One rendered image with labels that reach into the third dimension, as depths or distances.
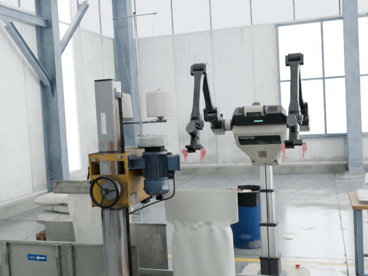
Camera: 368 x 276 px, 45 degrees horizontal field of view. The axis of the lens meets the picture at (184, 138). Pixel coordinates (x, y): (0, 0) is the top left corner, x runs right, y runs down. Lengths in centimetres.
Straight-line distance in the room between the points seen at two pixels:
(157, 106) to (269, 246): 144
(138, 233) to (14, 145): 499
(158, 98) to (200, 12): 882
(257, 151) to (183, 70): 819
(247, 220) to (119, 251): 260
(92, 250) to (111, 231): 41
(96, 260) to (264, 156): 137
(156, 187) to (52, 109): 638
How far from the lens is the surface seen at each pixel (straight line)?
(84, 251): 304
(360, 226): 380
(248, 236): 507
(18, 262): 336
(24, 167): 830
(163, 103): 262
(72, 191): 323
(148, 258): 345
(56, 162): 878
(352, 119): 1027
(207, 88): 297
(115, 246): 264
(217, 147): 1105
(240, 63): 1093
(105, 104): 254
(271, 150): 320
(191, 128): 263
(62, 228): 373
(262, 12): 1105
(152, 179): 252
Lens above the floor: 153
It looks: 3 degrees down
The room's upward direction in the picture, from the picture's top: 3 degrees counter-clockwise
